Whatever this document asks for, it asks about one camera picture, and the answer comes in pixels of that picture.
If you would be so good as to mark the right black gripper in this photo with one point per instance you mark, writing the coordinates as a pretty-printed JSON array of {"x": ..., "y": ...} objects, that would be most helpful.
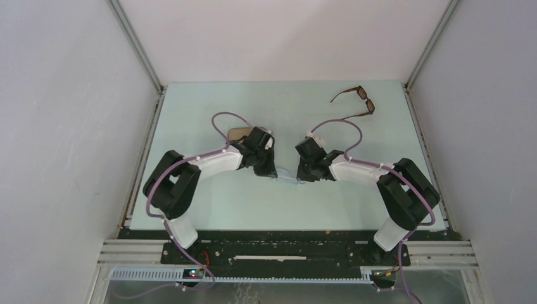
[{"x": 303, "y": 176}]

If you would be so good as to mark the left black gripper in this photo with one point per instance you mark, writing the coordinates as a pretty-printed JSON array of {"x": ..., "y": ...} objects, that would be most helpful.
[{"x": 269, "y": 170}]

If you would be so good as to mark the light blue cleaning cloth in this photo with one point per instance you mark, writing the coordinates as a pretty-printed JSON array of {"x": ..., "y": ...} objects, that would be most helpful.
[{"x": 287, "y": 177}]

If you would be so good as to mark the black glasses case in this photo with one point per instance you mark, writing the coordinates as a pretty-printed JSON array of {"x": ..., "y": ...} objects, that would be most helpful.
[{"x": 239, "y": 134}]

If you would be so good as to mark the brown sunglasses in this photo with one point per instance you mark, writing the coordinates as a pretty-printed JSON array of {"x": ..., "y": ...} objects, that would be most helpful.
[{"x": 367, "y": 105}]

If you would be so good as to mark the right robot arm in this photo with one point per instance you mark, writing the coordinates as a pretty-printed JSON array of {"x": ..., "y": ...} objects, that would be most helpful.
[{"x": 406, "y": 192}]

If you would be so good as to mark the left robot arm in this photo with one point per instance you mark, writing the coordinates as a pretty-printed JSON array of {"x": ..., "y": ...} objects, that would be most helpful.
[{"x": 171, "y": 186}]

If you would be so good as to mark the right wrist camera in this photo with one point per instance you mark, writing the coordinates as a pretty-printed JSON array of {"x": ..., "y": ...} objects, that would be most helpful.
[{"x": 319, "y": 140}]

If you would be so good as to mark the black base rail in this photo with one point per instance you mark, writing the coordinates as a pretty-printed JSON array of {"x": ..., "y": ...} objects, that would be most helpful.
[{"x": 286, "y": 254}]

